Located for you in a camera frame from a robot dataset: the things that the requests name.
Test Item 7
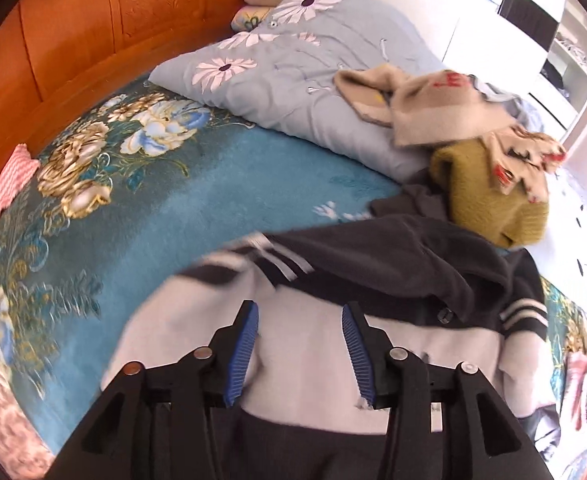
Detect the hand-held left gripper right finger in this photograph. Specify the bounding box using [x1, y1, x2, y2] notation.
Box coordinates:
[341, 303, 557, 480]

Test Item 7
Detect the black and white jacket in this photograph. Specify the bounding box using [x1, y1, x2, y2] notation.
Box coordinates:
[101, 214, 561, 480]

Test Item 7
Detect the yellow floral pillow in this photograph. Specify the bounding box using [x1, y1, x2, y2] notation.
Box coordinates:
[230, 5, 274, 32]

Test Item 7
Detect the white dotted sheet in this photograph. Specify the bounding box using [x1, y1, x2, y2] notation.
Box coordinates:
[526, 160, 587, 311]

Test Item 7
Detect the wooden headboard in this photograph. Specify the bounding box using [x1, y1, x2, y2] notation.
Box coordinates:
[0, 0, 294, 231]

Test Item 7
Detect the white wardrobe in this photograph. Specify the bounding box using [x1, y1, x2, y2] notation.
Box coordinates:
[423, 0, 587, 131]

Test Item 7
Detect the olive green knit sweater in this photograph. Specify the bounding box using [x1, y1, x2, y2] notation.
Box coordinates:
[429, 136, 550, 249]

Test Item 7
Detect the light blue floral quilt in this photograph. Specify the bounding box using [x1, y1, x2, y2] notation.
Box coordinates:
[148, 0, 449, 182]

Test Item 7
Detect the red checkered cloth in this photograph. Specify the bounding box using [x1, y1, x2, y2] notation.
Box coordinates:
[0, 144, 41, 234]

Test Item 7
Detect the teal floral bed blanket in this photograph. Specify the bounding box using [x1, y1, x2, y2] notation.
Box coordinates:
[0, 76, 587, 480]

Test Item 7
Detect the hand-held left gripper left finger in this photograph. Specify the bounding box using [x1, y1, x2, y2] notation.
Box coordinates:
[46, 300, 260, 480]

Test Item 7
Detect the beige printed garment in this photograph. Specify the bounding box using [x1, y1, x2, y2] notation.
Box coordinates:
[334, 67, 567, 204]

